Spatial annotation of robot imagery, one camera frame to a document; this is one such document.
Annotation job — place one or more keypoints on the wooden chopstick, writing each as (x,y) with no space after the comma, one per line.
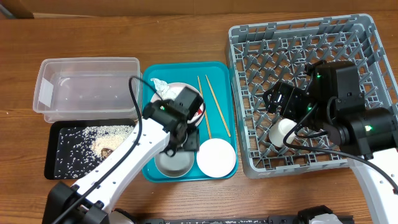
(218,106)
(204,108)

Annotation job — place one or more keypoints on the grey dishwasher rack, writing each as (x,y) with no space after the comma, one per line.
(260,55)

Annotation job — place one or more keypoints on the right wooden chopstick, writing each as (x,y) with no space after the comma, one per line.
(218,106)

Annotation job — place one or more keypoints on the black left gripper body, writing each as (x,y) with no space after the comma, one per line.
(189,140)

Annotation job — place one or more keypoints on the black tray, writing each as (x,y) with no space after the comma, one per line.
(57,126)

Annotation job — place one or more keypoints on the white rice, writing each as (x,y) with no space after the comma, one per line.
(79,148)

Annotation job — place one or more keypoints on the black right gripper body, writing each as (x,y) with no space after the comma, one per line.
(295,105)

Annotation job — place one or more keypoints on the white cup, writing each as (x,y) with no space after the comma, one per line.
(278,131)

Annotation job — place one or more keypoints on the white tissue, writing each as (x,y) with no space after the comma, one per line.
(163,89)

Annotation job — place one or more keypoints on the brown food piece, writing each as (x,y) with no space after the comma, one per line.
(105,152)

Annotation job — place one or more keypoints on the left wooden chopstick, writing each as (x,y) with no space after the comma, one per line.
(204,108)

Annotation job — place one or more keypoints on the grey bowl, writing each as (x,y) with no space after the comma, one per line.
(176,166)

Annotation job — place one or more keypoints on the large pink plate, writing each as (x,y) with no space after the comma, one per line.
(176,87)

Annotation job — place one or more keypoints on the red snack wrapper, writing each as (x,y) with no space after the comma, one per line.
(198,114)

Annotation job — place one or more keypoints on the teal serving tray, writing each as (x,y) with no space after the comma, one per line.
(220,80)

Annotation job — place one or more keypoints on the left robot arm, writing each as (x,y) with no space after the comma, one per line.
(162,126)

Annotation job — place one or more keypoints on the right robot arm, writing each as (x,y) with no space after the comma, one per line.
(333,105)

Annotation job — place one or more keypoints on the clear plastic bin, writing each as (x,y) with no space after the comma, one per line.
(88,88)

